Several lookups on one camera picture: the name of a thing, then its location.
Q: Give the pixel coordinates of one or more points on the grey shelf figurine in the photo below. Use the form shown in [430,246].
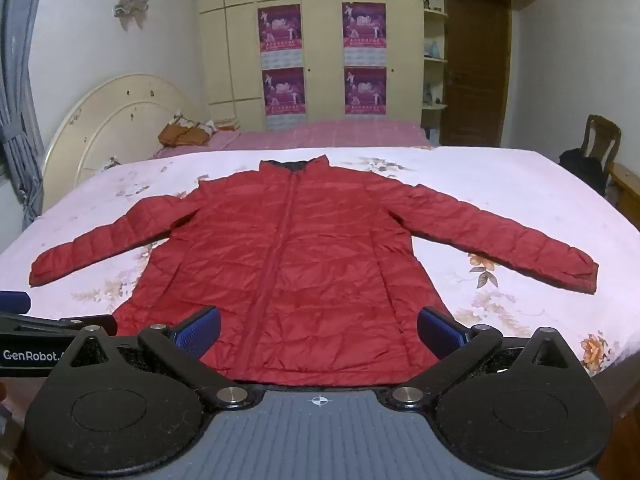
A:
[430,95]

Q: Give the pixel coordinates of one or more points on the orange cloth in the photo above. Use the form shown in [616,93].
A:
[182,135]

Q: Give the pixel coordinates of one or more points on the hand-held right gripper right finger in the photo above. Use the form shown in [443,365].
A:
[440,334]

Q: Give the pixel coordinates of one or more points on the cream corner shelf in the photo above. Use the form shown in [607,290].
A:
[432,67]

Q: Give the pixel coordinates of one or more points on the cream round headboard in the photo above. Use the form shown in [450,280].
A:
[100,125]

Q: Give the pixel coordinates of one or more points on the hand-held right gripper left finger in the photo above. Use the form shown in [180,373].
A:
[197,335]

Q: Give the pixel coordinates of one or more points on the black bag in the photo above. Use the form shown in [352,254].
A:
[580,167]

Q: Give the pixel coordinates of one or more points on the purple wall poster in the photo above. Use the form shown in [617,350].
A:
[283,92]
[280,27]
[364,25]
[365,90]

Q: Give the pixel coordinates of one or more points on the bed with floral white sheet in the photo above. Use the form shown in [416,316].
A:
[500,200]

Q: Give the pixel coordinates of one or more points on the brown wooden door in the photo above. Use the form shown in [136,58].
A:
[477,70]

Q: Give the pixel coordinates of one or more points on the grey curtain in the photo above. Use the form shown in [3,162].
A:
[15,160]

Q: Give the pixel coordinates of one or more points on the wooden furniture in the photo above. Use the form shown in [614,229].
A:
[625,190]

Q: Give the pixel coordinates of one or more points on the wall lamp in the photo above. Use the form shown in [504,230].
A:
[132,2]

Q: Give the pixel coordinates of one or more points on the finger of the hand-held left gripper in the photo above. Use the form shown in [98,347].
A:
[85,321]
[15,304]

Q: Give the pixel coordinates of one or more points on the cream wardrobe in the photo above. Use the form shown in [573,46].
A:
[322,35]

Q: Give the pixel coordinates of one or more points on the bed with pink cover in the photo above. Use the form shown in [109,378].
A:
[325,135]

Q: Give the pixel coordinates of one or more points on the wooden chair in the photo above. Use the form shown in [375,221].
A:
[602,135]

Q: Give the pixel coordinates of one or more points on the red down jacket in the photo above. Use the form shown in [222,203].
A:
[320,260]

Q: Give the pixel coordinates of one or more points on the dark shelf ornament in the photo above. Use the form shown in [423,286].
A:
[433,5]

